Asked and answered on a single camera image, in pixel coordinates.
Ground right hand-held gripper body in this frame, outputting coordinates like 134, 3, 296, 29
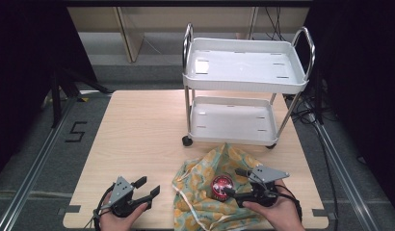
236, 165, 291, 208

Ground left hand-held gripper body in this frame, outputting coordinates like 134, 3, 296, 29
107, 175, 149, 218

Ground red round can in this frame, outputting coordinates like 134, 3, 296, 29
210, 174, 235, 202

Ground green yellow floral cloth bag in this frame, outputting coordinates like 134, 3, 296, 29
171, 141, 277, 231

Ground white two-tier cart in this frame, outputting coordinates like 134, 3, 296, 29
181, 22, 316, 150

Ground person's left hand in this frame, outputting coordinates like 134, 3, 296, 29
98, 192, 149, 231

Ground person's right hand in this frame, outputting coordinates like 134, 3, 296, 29
241, 179, 306, 231

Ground black metal stand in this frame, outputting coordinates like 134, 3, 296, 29
50, 65, 114, 129

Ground beige wooden cabinet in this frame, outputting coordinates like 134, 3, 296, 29
66, 7, 311, 64

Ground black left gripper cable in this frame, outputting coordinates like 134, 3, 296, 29
87, 183, 117, 231

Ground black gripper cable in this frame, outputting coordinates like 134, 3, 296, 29
272, 184, 303, 223
87, 183, 117, 231

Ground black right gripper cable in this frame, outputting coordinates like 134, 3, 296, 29
272, 184, 303, 223

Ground black floor cables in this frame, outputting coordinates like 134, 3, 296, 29
283, 90, 340, 231

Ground aluminium floor rail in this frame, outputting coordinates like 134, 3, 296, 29
309, 112, 383, 231
0, 94, 78, 231

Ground black hanging cables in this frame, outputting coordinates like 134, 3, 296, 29
263, 7, 287, 42

